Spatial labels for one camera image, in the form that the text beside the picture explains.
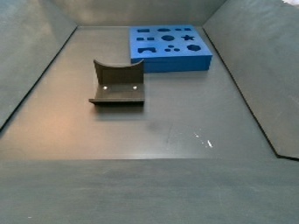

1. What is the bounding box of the blue shape sorter block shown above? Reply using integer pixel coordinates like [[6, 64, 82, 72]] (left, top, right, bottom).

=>
[[128, 24, 212, 73]]

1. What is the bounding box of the black curved holder bracket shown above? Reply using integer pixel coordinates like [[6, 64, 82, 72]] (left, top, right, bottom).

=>
[[88, 60, 146, 105]]

